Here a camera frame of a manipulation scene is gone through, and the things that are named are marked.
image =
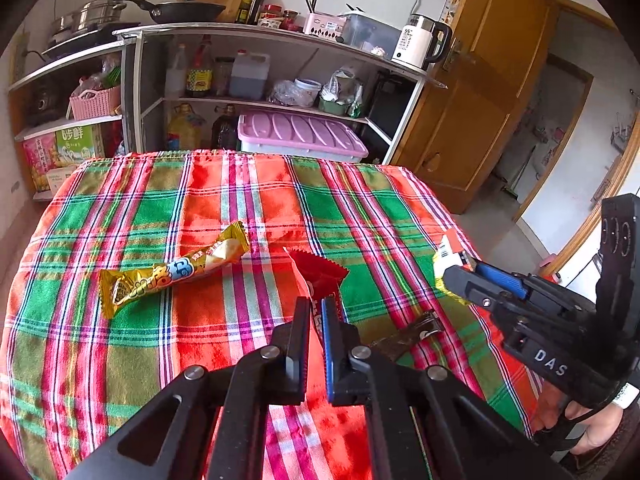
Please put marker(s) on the clear plastic bag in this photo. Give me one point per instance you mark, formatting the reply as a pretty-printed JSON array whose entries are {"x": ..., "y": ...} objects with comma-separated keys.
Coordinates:
[{"x": 284, "y": 95}]

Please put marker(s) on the person's right hand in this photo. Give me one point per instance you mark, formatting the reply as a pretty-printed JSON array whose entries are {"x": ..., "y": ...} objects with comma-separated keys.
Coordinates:
[{"x": 600, "y": 430}]

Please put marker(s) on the large metal kitchen rack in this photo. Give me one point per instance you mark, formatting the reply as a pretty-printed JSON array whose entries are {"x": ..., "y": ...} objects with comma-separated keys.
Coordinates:
[{"x": 280, "y": 40}]

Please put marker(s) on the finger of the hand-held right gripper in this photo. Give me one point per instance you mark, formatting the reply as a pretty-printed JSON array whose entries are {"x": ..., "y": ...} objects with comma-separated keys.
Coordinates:
[
  {"x": 505, "y": 280},
  {"x": 470, "y": 285}
]

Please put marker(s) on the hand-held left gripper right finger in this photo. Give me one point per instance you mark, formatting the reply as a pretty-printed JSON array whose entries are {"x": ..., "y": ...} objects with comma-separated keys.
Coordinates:
[{"x": 328, "y": 340}]

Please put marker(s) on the wooden door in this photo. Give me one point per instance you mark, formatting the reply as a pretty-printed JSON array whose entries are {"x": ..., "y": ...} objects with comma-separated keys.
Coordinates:
[{"x": 475, "y": 100}]

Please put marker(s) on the yellow label sauce bottle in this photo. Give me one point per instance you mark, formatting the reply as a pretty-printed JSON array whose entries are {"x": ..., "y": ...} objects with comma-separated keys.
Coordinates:
[{"x": 244, "y": 7}]

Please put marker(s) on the white plastic tub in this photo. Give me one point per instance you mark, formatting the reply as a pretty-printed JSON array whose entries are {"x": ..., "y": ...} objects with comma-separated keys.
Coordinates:
[{"x": 307, "y": 89}]

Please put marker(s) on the pink lidded storage box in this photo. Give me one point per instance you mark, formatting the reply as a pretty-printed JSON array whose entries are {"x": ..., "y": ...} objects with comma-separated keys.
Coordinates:
[{"x": 300, "y": 132}]

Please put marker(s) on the black frying pan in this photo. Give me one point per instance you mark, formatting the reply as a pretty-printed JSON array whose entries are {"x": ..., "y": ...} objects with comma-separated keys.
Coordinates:
[{"x": 185, "y": 10}]

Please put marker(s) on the clear plastic container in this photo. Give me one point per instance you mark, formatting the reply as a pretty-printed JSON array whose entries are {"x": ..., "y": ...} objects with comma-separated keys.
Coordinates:
[{"x": 372, "y": 32}]

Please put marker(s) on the small yellow white wrapper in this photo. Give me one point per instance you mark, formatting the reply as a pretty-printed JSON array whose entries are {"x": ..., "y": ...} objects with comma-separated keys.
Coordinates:
[{"x": 450, "y": 255}]

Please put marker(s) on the dark sauce bottle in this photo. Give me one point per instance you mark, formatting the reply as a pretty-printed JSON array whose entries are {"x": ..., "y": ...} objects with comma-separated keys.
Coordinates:
[{"x": 257, "y": 5}]

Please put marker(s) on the gold snack wrapper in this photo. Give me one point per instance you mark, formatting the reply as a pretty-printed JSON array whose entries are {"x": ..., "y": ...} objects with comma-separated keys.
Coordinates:
[{"x": 165, "y": 277}]

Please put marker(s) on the green packet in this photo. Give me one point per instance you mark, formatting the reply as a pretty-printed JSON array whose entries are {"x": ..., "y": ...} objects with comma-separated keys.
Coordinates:
[{"x": 356, "y": 105}]

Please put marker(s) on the dark brown wrapper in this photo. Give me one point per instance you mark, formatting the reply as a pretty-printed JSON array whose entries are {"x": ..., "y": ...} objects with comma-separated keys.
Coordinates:
[{"x": 410, "y": 335}]

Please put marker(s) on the green white carton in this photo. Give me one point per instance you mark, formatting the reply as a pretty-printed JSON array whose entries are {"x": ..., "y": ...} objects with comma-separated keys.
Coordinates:
[{"x": 80, "y": 145}]

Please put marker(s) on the plaid tablecloth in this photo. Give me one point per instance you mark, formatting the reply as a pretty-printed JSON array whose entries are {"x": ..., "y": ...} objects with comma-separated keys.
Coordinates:
[{"x": 150, "y": 210}]

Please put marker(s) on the glass jar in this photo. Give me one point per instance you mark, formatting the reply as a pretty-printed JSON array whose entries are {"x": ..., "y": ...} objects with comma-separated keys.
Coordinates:
[{"x": 224, "y": 77}]

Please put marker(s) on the dark oil bottle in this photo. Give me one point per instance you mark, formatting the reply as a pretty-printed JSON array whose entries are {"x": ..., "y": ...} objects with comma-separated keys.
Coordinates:
[{"x": 225, "y": 130}]

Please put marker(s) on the red snack wrapper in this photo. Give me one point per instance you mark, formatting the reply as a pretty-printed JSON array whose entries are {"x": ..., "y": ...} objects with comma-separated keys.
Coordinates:
[{"x": 320, "y": 272}]

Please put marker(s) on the small metal kitchen rack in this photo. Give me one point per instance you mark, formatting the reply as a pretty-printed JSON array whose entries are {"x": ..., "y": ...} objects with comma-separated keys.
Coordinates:
[{"x": 65, "y": 67}]

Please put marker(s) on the red cap bottle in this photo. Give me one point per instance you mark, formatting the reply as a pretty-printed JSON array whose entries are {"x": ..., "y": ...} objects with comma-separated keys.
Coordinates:
[{"x": 200, "y": 77}]

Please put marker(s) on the pink chopstick holder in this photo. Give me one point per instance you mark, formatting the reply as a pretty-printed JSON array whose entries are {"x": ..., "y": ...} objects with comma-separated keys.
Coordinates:
[{"x": 325, "y": 26}]

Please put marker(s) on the white plastic bag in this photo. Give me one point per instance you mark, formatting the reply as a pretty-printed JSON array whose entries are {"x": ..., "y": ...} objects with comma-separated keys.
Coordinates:
[{"x": 340, "y": 82}]

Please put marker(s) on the yellow cooking oil bottle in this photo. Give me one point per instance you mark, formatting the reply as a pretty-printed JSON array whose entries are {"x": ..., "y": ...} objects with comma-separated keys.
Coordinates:
[{"x": 182, "y": 130}]

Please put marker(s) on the dark kitchen appliance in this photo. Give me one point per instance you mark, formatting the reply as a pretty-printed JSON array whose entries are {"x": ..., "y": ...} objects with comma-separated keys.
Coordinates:
[{"x": 45, "y": 102}]

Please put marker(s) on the green bowl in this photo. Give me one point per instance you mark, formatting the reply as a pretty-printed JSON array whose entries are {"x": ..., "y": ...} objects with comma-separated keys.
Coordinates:
[{"x": 332, "y": 107}]

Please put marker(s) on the white electric kettle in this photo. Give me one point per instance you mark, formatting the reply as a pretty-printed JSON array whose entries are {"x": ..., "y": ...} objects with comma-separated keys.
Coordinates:
[{"x": 415, "y": 42}]

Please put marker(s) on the translucent jug dark liquid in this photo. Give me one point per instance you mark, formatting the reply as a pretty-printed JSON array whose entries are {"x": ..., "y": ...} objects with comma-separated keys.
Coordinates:
[{"x": 250, "y": 77}]

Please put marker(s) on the red lidded jars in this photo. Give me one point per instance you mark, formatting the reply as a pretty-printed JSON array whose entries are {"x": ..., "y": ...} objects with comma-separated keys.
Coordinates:
[{"x": 280, "y": 17}]

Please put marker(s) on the steel steamer pot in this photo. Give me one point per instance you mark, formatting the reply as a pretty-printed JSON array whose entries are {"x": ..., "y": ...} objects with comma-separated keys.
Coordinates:
[{"x": 90, "y": 15}]

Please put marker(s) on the black induction cooker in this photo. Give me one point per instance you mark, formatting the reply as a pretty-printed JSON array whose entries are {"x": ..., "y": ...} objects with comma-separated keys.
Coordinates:
[{"x": 85, "y": 40}]

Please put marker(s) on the pink plastic basket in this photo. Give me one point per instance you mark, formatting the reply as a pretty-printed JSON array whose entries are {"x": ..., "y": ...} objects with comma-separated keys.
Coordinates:
[{"x": 95, "y": 104}]

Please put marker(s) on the pink carton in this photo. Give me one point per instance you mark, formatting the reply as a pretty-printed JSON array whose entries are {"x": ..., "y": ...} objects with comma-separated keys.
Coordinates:
[{"x": 40, "y": 160}]

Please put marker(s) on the clear plastic bottle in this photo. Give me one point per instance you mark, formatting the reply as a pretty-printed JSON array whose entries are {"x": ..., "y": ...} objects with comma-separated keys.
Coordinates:
[{"x": 176, "y": 77}]

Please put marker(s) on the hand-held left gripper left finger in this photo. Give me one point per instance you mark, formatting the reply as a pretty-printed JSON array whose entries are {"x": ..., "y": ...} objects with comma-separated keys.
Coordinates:
[{"x": 303, "y": 330}]

